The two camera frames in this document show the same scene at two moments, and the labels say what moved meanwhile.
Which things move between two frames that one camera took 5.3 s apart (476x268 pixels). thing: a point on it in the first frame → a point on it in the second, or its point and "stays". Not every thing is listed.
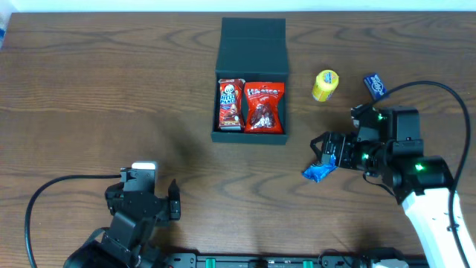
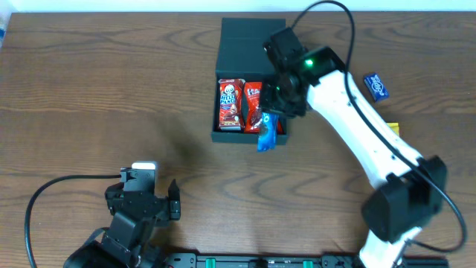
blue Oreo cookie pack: [317, 171] → [268, 135]
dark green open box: [254, 49] stays
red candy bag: [263, 113] stays
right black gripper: [331, 147] → [280, 103]
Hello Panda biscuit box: [231, 104] stays
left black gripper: [163, 206] stays
